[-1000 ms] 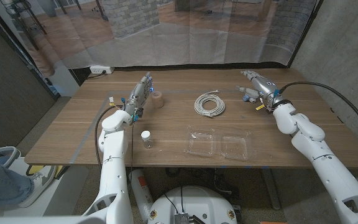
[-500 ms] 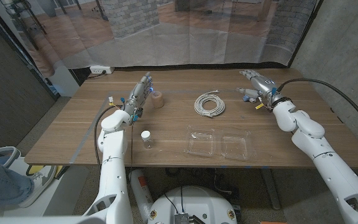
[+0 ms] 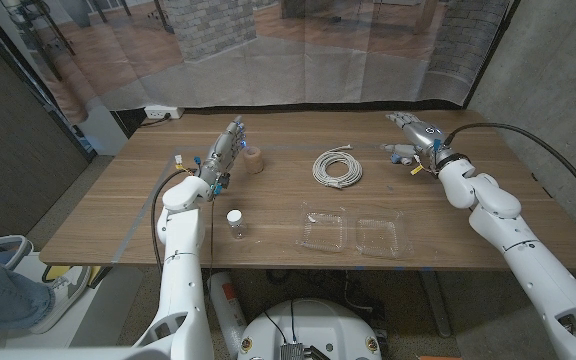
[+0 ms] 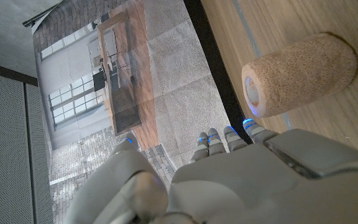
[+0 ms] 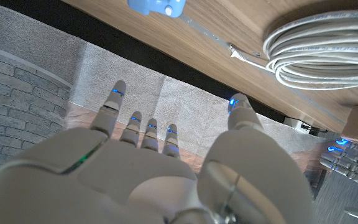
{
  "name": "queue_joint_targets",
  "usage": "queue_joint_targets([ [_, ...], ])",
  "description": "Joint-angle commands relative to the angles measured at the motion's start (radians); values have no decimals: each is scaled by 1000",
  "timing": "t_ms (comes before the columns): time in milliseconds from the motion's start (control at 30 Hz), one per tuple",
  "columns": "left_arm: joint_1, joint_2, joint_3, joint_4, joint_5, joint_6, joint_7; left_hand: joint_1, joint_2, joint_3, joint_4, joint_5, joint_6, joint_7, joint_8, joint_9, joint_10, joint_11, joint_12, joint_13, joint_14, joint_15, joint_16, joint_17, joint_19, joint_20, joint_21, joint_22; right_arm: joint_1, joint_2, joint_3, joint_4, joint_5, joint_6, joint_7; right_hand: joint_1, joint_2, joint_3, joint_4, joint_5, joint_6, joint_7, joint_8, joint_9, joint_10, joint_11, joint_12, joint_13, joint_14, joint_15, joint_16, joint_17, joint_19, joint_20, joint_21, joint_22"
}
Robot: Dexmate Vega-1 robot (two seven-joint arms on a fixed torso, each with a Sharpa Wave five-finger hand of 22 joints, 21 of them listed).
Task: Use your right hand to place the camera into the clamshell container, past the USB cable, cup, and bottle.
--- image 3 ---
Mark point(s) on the printed room backdrop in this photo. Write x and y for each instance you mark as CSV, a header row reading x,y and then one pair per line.
x,y
268,60

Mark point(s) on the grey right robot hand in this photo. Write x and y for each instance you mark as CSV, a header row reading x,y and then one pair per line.
x,y
423,135

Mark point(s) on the clear bottle with white cap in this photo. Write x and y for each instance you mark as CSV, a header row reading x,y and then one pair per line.
x,y
236,225

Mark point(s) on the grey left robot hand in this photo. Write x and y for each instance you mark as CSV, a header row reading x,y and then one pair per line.
x,y
220,157

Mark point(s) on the white floor platform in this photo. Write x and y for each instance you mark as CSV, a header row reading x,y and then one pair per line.
x,y
108,300

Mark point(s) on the small blue toy camera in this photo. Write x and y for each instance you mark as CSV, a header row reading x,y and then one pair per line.
x,y
397,160

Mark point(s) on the small brown cup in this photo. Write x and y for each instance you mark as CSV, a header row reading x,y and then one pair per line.
x,y
253,161

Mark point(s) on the white sneaker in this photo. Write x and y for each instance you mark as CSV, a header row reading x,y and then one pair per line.
x,y
63,300

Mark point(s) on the black backdrop stand pole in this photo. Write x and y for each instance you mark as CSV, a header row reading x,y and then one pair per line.
x,y
84,142
469,95

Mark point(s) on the clear plastic clamshell container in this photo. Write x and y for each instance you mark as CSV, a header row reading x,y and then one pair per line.
x,y
323,232

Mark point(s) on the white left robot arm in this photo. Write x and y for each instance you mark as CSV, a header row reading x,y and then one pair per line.
x,y
183,270

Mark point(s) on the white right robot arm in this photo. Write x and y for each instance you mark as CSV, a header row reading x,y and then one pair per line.
x,y
528,250

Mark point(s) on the white cylinder with orange label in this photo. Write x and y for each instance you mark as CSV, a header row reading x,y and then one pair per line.
x,y
229,310

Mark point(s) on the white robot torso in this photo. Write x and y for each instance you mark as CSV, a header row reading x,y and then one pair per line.
x,y
313,325

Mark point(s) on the white power strip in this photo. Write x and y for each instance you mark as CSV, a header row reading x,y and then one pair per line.
x,y
163,111

